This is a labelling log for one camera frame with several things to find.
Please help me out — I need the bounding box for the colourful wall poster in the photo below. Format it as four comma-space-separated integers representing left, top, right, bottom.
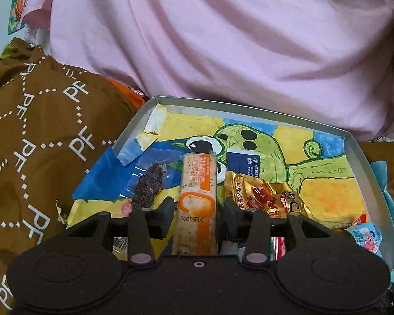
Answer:
8, 0, 28, 35

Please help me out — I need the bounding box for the colourful striped blanket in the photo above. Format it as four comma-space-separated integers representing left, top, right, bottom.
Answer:
113, 82, 394, 282

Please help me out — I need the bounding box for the red clear candy bag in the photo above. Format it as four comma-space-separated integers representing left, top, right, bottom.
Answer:
270, 213, 367, 260

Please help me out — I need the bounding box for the brown patterned quilt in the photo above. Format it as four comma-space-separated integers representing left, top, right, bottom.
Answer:
0, 38, 145, 314

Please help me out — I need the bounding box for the golden meat snack packet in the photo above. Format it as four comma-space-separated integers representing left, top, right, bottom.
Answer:
224, 171, 314, 220

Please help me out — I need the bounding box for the orange white sausage stick packet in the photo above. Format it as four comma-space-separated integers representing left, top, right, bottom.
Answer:
172, 153, 217, 256

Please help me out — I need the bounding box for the light blue pig snack packet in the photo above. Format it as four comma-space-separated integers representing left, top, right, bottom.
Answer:
343, 222, 382, 257

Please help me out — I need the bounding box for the grey tray with cartoon drawing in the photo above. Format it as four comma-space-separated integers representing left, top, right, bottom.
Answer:
67, 97, 394, 269

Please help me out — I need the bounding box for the dark dried snack clear packet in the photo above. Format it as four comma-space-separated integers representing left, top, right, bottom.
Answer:
119, 147, 183, 210

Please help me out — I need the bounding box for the pink bed sheet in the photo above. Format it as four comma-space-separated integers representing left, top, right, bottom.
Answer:
23, 0, 394, 140

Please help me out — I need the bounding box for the blue stick snack packet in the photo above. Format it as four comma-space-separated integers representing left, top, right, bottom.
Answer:
226, 148, 260, 178

